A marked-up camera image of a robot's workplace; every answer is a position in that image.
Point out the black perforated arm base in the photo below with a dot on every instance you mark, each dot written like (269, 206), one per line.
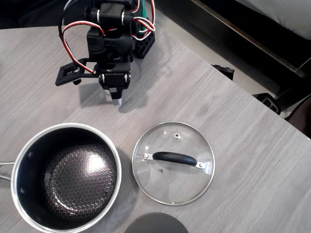
(145, 47)

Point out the black table clamp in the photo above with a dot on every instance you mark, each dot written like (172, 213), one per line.
(268, 102)
(223, 71)

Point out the dark brown round object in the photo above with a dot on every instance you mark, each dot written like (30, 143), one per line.
(301, 116)

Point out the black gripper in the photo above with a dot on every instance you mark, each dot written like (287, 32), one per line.
(114, 79)

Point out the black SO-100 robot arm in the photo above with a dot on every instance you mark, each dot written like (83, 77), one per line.
(114, 17)

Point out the small black chip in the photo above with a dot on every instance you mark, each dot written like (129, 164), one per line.
(160, 171)

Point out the dark grey round disc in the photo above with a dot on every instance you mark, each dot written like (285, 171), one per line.
(156, 224)

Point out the white cushion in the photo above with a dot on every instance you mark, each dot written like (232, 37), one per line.
(286, 14)

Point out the green circuit board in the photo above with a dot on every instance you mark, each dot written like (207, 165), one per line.
(143, 14)

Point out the black metal pot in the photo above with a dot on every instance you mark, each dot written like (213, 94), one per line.
(65, 177)

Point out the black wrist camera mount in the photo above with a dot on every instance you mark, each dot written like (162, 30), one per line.
(65, 75)

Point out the dark bench frame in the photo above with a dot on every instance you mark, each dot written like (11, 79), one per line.
(243, 34)

